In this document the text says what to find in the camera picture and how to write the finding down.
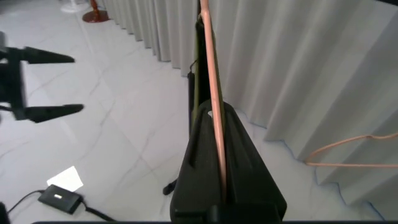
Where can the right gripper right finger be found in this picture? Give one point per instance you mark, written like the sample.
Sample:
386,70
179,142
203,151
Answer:
252,186

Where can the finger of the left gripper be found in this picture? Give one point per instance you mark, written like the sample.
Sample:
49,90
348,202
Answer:
46,55
53,112

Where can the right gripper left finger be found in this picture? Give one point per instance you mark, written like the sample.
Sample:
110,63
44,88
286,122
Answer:
199,174

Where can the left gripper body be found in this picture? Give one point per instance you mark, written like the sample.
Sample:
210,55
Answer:
15,81

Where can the green long-sleeved shirt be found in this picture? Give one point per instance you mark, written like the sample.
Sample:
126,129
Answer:
205,56

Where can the reddish brown stand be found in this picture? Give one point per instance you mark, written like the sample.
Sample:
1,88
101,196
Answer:
94,14

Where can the black power adapter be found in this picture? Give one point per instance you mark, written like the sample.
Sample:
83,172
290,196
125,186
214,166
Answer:
60,199

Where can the white curtain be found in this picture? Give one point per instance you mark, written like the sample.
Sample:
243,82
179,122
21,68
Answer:
311,62

